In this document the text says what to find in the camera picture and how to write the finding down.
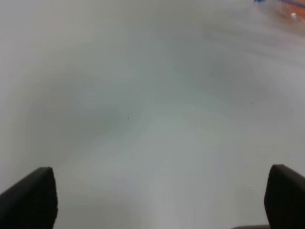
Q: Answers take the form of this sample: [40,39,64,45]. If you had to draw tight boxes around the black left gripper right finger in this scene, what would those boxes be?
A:
[264,165,305,229]

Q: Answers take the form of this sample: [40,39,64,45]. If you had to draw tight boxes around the clear blue-zip plastic bag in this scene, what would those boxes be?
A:
[205,0,305,52]

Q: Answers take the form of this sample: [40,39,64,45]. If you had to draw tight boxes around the orange fruit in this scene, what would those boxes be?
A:
[275,1,305,23]

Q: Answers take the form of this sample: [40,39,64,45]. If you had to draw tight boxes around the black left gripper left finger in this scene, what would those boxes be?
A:
[0,167,58,229]

